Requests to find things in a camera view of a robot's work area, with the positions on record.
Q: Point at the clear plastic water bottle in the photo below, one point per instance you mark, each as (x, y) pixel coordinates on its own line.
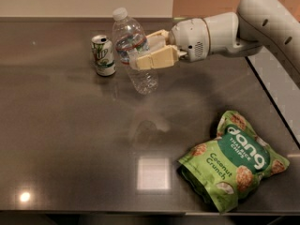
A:
(129, 39)

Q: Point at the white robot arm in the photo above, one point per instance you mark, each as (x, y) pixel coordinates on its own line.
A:
(254, 25)

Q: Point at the green white soda can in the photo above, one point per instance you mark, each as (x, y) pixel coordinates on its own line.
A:
(102, 49)

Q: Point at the green rice chips bag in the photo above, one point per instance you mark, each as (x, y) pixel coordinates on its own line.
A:
(225, 170)

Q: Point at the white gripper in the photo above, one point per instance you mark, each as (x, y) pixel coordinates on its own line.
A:
(188, 38)

